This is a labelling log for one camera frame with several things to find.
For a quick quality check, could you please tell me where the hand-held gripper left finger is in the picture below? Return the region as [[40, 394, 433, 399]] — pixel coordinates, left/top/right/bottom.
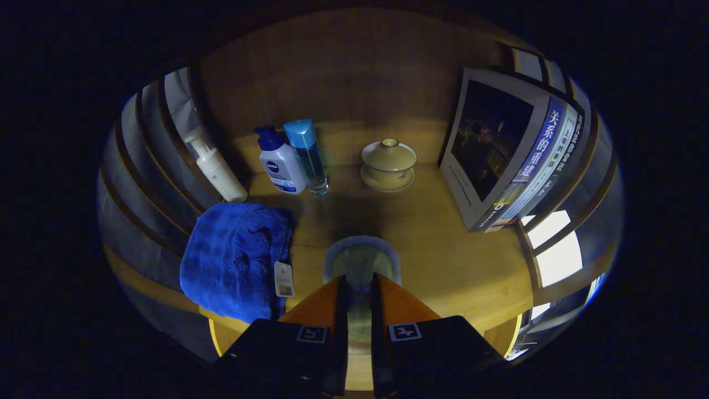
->
[[213, 275, 350, 397]]

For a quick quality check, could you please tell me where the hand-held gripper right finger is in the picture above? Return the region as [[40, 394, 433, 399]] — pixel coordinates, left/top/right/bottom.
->
[[370, 273, 507, 398]]

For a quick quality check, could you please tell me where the wooden countertop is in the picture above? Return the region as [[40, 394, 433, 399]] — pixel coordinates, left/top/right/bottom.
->
[[105, 119, 535, 391]]

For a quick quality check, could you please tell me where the wooden cabinet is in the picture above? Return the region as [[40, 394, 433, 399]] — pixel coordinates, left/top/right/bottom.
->
[[99, 8, 625, 388]]

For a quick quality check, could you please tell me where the blue towel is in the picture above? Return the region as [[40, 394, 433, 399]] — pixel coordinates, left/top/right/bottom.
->
[[179, 202, 295, 324]]

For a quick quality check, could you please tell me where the beige lidded tea cup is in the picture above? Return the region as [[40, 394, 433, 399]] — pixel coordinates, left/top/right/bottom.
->
[[360, 138, 418, 193]]

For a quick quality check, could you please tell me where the white blue lotion bottle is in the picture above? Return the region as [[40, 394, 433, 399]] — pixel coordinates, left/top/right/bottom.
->
[[254, 126, 309, 195]]

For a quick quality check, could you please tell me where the teal clear bottle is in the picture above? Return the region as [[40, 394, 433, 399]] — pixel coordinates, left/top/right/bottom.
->
[[283, 119, 330, 196]]

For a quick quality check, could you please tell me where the white pump bottle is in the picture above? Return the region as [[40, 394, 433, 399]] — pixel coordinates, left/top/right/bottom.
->
[[183, 127, 248, 203]]

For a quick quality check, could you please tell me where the blue spine book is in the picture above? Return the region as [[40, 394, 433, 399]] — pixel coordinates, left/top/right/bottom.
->
[[438, 67, 566, 233]]

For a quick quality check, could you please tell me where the black spine book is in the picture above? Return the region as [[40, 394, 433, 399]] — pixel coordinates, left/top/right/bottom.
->
[[568, 108, 590, 167]]

